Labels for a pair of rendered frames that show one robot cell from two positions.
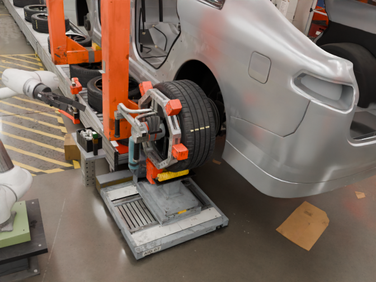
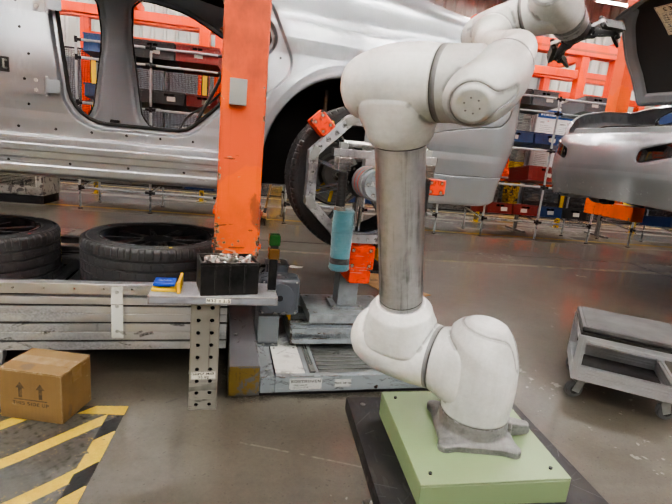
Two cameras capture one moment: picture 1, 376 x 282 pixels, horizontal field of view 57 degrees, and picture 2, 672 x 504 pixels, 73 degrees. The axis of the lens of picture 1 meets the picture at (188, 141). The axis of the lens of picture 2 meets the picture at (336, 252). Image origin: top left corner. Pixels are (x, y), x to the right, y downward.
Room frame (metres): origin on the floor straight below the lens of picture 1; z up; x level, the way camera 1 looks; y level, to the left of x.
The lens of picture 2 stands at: (1.53, 2.16, 0.98)
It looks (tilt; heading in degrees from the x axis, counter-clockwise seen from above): 13 degrees down; 291
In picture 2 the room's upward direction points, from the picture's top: 6 degrees clockwise
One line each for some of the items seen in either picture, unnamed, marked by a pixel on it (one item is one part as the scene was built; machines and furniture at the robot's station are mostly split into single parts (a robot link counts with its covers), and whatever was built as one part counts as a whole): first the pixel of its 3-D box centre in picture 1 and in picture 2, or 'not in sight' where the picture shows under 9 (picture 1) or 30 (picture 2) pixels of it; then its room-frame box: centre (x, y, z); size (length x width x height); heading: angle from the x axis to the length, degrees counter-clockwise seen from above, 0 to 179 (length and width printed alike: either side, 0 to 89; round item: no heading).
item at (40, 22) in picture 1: (51, 22); not in sight; (6.52, 2.84, 0.39); 0.66 x 0.66 x 0.24
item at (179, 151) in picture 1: (179, 151); (432, 186); (1.89, 0.04, 0.85); 0.09 x 0.08 x 0.07; 35
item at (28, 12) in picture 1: (41, 14); not in sight; (7.12, 3.28, 0.39); 0.66 x 0.66 x 0.24
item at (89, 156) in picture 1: (88, 144); (215, 293); (2.47, 0.85, 0.44); 0.43 x 0.17 x 0.03; 35
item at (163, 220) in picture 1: (167, 197); (334, 321); (2.27, 0.11, 0.13); 0.50 x 0.36 x 0.10; 35
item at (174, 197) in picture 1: (171, 182); (345, 285); (2.24, 0.09, 0.32); 0.40 x 0.30 x 0.28; 35
